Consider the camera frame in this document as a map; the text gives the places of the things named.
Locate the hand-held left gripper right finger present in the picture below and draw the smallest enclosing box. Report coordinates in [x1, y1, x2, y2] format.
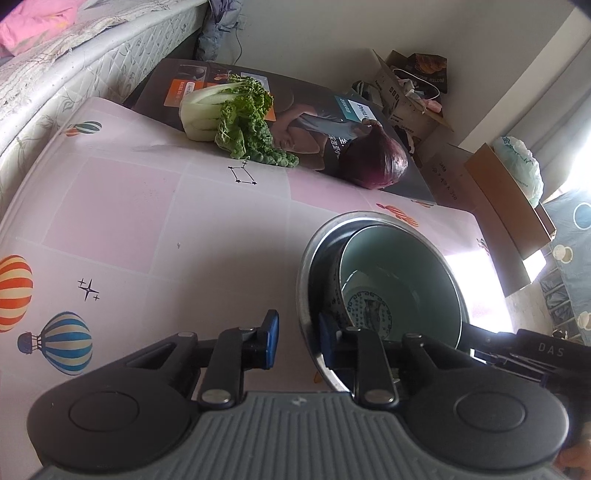
[318, 313, 482, 411]

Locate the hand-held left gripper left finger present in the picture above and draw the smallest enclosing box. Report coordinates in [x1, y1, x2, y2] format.
[124, 309, 280, 411]

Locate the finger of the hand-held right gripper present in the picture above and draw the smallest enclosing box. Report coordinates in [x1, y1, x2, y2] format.
[464, 323, 546, 376]

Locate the steel bowl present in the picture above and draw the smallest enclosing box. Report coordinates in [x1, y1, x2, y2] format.
[297, 210, 469, 395]

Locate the teal ceramic bowl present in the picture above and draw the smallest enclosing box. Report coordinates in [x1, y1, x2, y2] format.
[332, 224, 465, 352]

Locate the person's right hand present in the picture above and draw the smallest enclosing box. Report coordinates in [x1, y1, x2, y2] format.
[556, 443, 591, 480]

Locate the blue printed hanging cloth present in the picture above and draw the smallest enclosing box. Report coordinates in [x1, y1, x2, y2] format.
[540, 189, 591, 342]

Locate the long cardboard box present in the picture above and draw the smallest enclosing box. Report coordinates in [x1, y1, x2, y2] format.
[464, 143, 557, 259]

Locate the pink printed tablecloth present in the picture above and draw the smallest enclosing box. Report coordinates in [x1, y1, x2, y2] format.
[0, 96, 513, 416]

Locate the large brown cardboard box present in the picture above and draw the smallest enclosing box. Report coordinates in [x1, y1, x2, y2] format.
[416, 138, 532, 296]

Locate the pale green plastic bag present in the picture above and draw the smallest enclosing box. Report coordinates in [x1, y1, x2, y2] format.
[492, 135, 546, 208]

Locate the bok choy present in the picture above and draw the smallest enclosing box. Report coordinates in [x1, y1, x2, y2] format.
[179, 75, 300, 168]

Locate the dark printed flat box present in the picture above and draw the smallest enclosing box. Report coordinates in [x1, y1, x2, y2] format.
[131, 58, 437, 204]

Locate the open cardboard box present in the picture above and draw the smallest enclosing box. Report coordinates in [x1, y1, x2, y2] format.
[353, 48, 455, 153]

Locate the grey cloth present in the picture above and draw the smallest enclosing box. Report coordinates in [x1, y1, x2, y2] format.
[196, 0, 250, 63]

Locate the white quilted mattress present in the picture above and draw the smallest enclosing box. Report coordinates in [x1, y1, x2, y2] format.
[0, 0, 206, 185]

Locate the pink garment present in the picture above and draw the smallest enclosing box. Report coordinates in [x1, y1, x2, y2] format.
[0, 0, 88, 47]

